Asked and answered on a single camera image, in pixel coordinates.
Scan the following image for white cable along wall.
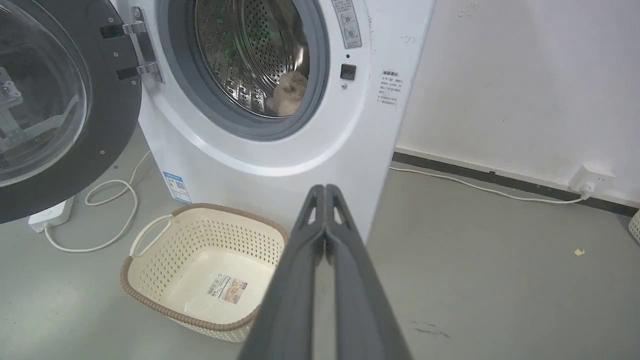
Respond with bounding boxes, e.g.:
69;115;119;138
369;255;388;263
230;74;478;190
390;166;592;205

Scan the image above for white power strip cable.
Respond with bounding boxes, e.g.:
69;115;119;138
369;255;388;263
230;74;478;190
44;150;153;254

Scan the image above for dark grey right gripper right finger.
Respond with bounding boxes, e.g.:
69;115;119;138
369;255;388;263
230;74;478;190
325;184;413;360

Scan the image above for white power strip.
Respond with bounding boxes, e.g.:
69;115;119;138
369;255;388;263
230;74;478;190
28;196;76;234

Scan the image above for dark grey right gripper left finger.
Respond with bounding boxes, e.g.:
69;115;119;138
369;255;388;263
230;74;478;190
238;184;327;360

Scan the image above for cream perforated laundry basket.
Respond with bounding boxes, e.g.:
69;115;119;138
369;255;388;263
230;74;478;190
120;202;290;344

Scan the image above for round washing machine door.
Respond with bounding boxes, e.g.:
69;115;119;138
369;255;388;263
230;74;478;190
0;0;164;225

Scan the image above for white front-load washing machine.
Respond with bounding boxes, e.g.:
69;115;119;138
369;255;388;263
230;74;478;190
109;0;438;244

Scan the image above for white wall socket plug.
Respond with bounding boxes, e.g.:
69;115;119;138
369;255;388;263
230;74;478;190
569;162;616;196

